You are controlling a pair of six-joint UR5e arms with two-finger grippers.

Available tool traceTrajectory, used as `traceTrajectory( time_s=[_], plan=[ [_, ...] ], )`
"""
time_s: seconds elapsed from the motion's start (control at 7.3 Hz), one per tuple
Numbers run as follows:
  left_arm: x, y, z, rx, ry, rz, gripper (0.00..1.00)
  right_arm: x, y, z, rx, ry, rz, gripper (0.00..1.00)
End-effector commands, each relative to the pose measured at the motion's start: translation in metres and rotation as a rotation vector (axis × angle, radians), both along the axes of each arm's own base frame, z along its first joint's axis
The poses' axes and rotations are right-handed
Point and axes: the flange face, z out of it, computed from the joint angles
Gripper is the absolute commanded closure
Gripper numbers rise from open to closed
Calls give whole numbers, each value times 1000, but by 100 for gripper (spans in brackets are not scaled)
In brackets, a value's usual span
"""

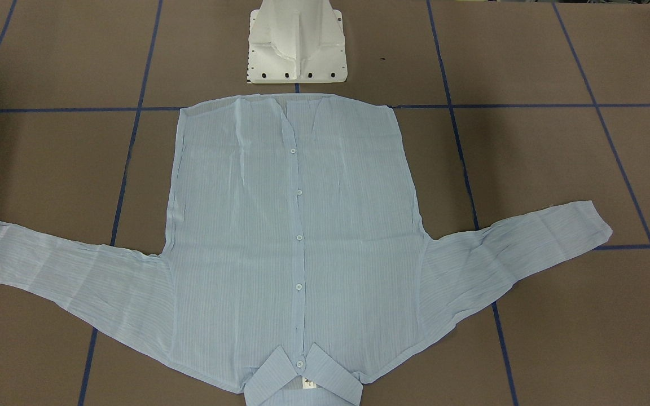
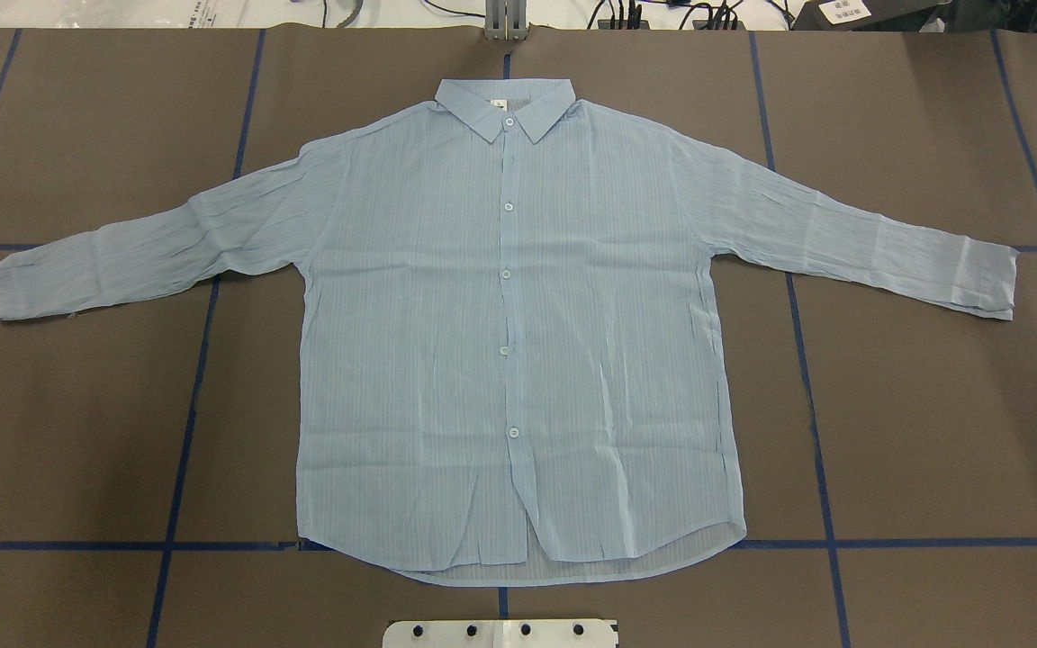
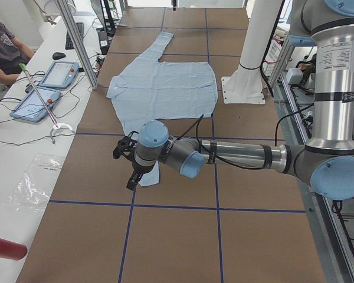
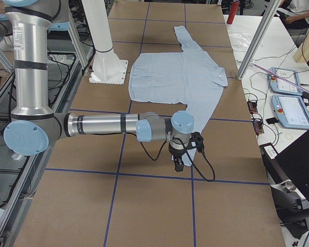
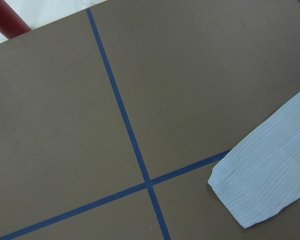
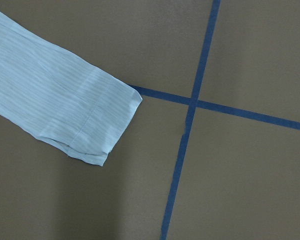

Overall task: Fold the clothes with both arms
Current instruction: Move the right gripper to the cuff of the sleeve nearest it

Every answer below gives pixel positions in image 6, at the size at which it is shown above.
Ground light blue striped shirt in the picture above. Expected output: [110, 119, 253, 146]
[0, 12, 142, 166]

